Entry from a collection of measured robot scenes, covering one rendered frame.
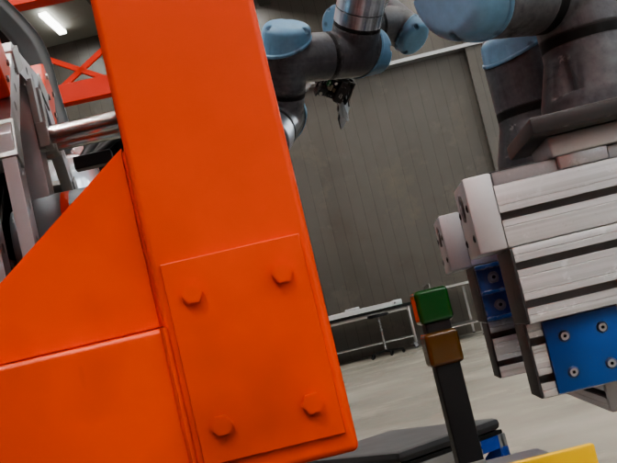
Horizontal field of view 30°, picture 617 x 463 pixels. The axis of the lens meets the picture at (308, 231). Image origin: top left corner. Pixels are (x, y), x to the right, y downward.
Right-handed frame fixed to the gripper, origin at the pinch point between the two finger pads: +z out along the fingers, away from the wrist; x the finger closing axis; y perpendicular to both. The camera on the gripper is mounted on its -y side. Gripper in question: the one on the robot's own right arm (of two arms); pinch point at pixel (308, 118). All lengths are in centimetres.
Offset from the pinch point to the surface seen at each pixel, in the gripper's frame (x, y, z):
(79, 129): -56, 68, -20
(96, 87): 82, -762, 385
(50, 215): -58, 77, -10
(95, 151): -52, 60, -13
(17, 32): -42, -245, 114
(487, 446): 65, 29, 55
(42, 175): -59, 70, -12
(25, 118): -63, 64, -17
